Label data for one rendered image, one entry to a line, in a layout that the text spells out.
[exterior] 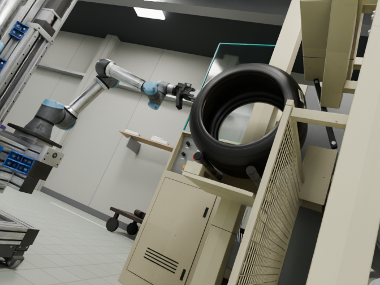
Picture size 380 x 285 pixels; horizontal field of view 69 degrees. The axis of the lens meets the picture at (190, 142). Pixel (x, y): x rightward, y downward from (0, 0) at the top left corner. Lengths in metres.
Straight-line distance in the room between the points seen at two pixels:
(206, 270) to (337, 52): 1.29
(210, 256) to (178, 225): 0.55
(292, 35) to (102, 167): 4.81
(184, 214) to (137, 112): 4.35
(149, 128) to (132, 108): 0.69
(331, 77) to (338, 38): 0.21
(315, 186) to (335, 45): 0.68
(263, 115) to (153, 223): 1.15
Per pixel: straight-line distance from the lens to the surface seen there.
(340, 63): 1.55
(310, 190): 1.56
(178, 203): 2.17
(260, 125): 1.80
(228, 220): 1.66
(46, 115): 1.84
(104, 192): 5.94
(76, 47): 8.26
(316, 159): 1.61
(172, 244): 2.15
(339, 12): 1.43
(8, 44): 1.85
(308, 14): 1.50
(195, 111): 1.48
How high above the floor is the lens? 0.59
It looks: 15 degrees up
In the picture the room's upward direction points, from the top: 22 degrees clockwise
